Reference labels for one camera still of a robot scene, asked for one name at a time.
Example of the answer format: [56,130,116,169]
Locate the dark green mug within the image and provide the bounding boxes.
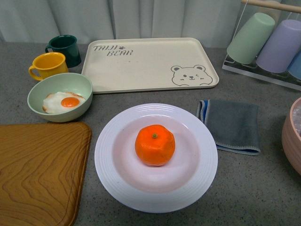
[45,35,81,68]

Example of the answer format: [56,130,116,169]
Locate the green plastic cup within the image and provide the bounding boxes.
[227,13,275,65]

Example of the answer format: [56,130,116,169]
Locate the wooden cutting board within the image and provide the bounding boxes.
[0,122,92,226]

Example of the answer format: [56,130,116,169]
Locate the white ridged plate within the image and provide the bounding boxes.
[95,103,218,213]

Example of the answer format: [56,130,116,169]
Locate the blue plastic cup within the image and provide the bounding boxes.
[287,51,301,80]

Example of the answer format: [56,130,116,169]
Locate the clear fake ice cubes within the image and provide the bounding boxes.
[292,101,301,136]

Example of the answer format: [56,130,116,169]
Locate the light green bowl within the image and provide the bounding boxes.
[27,73,93,122]

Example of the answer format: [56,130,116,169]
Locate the cream bear serving tray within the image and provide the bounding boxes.
[82,38,219,93]

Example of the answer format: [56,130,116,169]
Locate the purple plastic cup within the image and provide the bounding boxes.
[256,19,301,73]

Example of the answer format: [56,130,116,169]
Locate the yellow mug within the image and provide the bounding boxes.
[28,52,69,81]

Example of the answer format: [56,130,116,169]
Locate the fake fried egg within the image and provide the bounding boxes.
[42,91,85,114]

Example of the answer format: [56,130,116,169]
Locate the grey curtain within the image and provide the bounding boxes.
[0,0,301,48]

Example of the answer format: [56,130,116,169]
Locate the grey blue folded cloth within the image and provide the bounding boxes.
[196,99,260,156]

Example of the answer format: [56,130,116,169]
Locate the orange mandarin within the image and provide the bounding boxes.
[135,124,175,166]

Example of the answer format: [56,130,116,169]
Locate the pink bowl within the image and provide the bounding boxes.
[282,98,301,174]

